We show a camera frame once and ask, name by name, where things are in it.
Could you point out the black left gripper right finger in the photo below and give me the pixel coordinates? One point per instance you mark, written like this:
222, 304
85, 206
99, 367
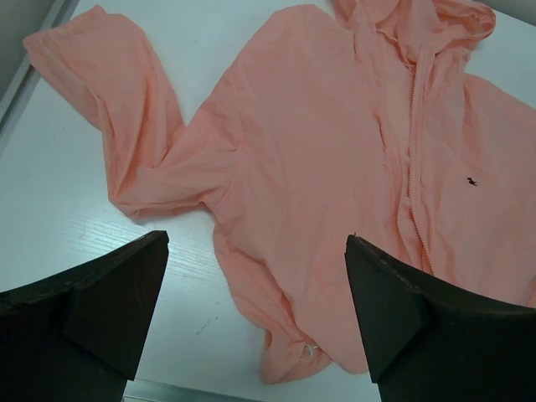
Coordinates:
427, 340

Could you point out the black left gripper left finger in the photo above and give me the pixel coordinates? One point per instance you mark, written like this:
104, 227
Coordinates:
79, 335

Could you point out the pink hooded zip jacket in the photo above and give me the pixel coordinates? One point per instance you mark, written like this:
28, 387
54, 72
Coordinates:
365, 123

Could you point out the aluminium table frame rail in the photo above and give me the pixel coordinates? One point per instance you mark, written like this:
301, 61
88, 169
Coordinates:
19, 19

